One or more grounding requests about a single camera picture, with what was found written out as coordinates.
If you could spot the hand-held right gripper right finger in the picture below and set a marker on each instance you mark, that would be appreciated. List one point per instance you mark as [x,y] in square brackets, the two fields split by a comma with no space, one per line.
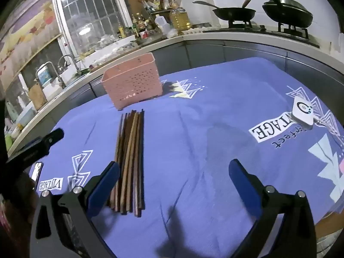
[242,185]

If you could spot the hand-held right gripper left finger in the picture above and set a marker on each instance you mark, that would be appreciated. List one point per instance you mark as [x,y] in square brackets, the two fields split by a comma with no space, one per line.
[104,185]

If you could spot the large cooking oil bottle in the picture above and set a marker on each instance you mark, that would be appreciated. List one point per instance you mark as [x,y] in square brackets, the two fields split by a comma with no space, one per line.
[180,18]

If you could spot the black wok with steel lid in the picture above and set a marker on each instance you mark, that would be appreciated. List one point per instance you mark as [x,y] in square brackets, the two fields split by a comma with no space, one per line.
[287,13]

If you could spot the white egg tray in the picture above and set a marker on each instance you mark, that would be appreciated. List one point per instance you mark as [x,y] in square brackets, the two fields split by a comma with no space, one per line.
[196,30]

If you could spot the window with metal grille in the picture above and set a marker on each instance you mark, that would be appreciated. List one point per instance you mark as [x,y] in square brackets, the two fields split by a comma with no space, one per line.
[88,13]

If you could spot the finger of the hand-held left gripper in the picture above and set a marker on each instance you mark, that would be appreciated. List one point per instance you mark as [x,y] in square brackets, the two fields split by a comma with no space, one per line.
[53,137]

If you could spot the white box with blue label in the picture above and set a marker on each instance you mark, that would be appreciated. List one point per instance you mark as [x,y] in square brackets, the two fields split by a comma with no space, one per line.
[44,76]

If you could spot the bundle of wooden chopsticks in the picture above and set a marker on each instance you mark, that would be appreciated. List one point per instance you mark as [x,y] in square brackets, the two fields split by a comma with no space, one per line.
[129,153]

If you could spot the white device with round dial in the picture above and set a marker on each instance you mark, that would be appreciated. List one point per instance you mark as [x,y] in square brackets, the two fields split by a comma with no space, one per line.
[301,110]

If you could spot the square steel faucet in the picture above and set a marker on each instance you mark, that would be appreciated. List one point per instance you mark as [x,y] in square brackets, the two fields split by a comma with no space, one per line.
[55,71]

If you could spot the fruit print wall poster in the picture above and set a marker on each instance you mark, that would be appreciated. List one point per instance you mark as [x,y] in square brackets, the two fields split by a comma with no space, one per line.
[27,32]

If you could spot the pile of food packets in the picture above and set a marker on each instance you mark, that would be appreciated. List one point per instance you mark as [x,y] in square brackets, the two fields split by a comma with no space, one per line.
[161,2]

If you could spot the pink perforated plastic basket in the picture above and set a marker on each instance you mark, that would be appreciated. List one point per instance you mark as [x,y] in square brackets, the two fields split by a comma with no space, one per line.
[134,83]

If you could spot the curved steel faucet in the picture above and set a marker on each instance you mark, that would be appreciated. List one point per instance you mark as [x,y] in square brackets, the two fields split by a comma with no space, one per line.
[72,59]

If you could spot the row of condiment bottles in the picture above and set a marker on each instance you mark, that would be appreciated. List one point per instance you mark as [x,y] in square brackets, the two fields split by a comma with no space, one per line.
[134,24]

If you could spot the grey kitchen counter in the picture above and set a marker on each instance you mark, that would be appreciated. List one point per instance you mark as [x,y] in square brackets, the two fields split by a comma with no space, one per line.
[215,48]

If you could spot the wooden cutting board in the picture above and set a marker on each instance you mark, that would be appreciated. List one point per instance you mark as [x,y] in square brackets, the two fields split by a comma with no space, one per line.
[37,96]

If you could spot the blue printed tablecloth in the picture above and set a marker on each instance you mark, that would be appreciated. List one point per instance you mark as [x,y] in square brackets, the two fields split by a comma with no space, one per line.
[201,113]

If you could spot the white plastic jug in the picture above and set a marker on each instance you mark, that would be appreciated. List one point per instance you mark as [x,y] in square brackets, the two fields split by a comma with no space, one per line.
[162,24]

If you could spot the black gas stove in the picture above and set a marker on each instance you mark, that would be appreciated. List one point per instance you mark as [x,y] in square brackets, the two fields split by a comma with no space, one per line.
[268,32]

